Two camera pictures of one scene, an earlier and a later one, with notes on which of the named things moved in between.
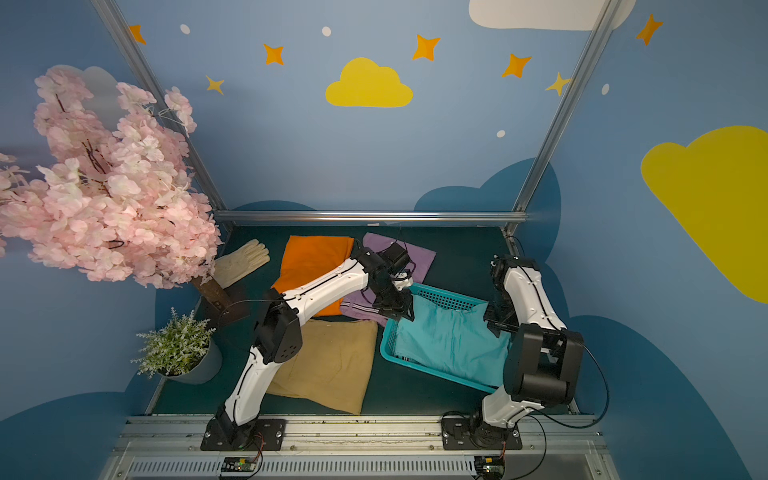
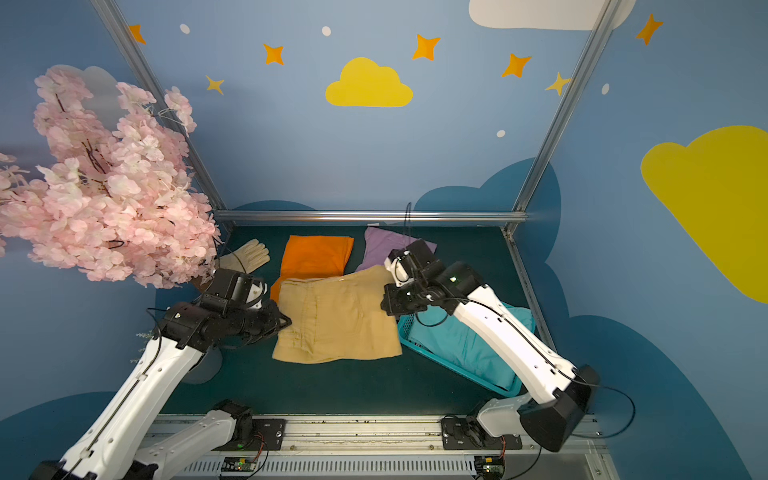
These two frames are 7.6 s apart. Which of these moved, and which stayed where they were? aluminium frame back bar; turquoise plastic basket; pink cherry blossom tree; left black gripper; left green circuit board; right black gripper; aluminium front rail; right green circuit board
Moved: turquoise plastic basket; left black gripper; right black gripper
Stayed: pink cherry blossom tree; aluminium frame back bar; right green circuit board; left green circuit board; aluminium front rail
